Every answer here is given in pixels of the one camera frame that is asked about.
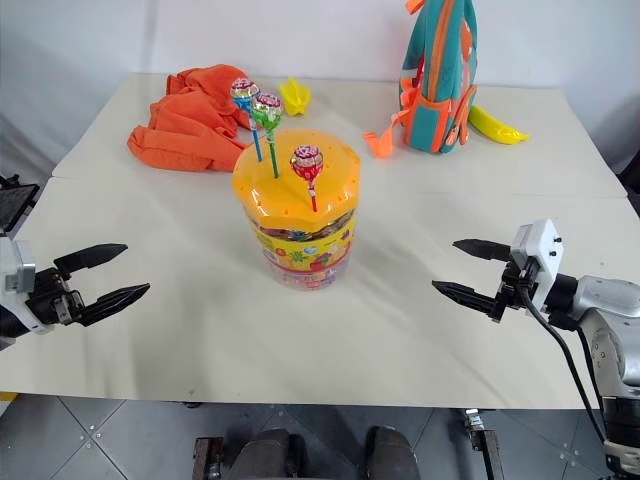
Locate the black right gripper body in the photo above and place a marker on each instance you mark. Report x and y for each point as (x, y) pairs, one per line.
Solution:
(515, 290)

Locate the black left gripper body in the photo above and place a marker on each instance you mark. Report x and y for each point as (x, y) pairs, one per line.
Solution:
(52, 297)

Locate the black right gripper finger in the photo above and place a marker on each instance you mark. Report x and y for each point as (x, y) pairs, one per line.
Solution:
(467, 296)
(482, 248)

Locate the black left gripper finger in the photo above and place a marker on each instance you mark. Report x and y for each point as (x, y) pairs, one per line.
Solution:
(92, 255)
(112, 300)

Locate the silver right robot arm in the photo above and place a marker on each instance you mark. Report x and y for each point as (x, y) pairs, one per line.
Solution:
(602, 302)

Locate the red-stick lollipop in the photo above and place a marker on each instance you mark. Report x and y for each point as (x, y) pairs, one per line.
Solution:
(307, 162)

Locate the blue-stick lollipop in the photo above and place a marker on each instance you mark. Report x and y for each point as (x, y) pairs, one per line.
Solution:
(245, 94)

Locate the green-stick lollipop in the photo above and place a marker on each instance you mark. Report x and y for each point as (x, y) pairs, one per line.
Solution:
(266, 110)

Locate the black flat device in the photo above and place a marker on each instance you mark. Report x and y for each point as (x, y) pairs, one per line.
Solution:
(15, 200)

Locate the small yellow object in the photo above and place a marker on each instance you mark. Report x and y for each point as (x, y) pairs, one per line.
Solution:
(6, 396)

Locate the yellow plastic banana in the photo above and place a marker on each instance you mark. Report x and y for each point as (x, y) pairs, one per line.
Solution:
(495, 127)

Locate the dark metal table leg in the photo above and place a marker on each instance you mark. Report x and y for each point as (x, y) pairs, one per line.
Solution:
(485, 445)
(207, 460)

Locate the orange crumpled cloth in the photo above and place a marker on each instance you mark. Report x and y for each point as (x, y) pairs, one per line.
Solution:
(185, 125)

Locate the dark rounded shape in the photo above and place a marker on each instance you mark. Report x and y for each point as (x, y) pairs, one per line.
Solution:
(265, 457)
(392, 455)

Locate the yellow-lidded clear candy jar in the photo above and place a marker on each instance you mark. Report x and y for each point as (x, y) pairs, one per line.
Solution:
(300, 240)

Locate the teal and orange backpack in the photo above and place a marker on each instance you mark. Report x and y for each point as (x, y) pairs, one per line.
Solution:
(435, 75)

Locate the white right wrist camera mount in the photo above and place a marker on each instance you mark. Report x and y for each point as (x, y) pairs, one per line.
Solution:
(542, 250)

